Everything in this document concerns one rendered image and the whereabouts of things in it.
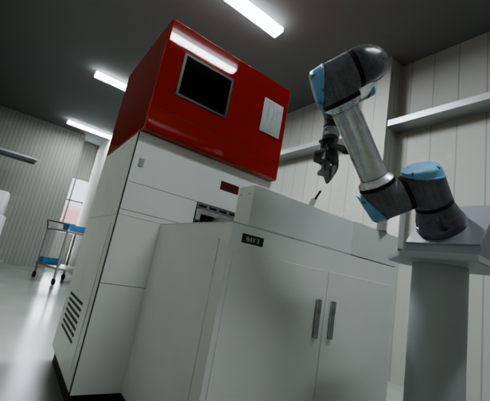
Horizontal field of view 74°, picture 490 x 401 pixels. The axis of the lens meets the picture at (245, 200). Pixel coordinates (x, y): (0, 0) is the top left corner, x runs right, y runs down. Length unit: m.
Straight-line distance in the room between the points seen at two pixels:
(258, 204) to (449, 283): 0.63
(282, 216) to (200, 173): 0.67
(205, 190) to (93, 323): 0.79
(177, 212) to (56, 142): 6.97
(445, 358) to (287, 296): 0.49
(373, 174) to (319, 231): 0.34
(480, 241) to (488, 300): 1.89
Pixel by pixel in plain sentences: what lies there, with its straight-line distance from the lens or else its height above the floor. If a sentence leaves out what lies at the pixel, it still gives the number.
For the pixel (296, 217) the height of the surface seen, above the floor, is 0.90.
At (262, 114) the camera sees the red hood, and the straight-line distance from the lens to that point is 1.96.
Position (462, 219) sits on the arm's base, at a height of 0.95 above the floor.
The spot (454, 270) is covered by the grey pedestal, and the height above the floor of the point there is 0.78.
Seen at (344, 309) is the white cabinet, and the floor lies 0.59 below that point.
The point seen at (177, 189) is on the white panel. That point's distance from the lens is 1.64.
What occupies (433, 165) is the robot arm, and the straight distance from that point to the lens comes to 1.16.
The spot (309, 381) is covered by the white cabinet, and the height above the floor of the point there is 0.33.
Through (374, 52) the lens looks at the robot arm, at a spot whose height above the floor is 1.33.
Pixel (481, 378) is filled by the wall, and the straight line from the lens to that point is 3.07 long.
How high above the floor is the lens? 0.67
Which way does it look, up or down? 12 degrees up
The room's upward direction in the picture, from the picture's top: 10 degrees clockwise
